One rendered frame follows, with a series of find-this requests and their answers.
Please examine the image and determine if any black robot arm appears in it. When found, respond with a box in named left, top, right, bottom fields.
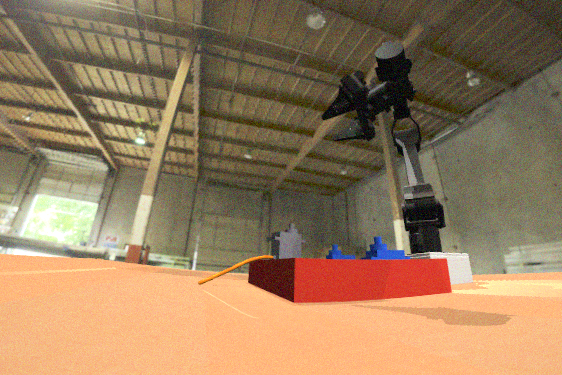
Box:
left=374, top=40, right=448, bottom=255

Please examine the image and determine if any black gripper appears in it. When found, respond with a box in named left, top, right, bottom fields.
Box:
left=322, top=74, right=395, bottom=141

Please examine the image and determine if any red flat rectangular plate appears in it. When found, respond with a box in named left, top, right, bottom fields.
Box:
left=248, top=236, right=452, bottom=303

